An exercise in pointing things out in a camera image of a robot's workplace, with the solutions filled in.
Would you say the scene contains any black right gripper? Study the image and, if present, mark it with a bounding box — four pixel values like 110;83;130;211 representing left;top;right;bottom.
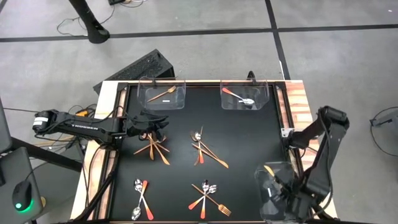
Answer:
272;170;315;222

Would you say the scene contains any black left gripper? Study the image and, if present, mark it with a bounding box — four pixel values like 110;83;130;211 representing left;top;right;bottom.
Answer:
127;112;170;138

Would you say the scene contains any clear plastic container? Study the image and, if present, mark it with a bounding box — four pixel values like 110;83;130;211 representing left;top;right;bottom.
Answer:
137;76;187;111
220;79;270;112
254;161;307;223

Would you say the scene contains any black computer case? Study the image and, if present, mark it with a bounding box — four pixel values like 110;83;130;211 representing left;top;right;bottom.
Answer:
93;49;176;94

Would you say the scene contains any black desk foot bar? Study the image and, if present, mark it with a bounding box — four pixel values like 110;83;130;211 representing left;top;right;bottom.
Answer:
11;136;83;172

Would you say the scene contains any grey stand base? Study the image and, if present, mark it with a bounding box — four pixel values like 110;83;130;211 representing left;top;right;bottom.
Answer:
369;111;398;128

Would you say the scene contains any grey side table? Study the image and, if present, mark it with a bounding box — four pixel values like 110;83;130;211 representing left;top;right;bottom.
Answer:
0;146;44;224

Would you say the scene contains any dark monitor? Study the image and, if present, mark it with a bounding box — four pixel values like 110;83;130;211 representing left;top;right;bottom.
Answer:
0;96;14;155

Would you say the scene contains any black computer mouse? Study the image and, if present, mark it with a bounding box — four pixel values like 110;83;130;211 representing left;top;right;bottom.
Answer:
11;180;34;213

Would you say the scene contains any black cable loop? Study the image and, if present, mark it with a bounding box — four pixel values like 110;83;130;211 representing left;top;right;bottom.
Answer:
369;106;398;162

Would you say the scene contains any orange floor cable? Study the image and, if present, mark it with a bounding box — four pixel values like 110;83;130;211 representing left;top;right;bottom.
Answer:
32;136;77;147

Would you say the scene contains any thin black cable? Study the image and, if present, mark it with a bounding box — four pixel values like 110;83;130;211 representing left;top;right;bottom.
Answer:
2;107;40;114

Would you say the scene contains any black floor cable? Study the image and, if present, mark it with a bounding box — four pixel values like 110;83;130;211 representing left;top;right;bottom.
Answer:
57;4;116;37

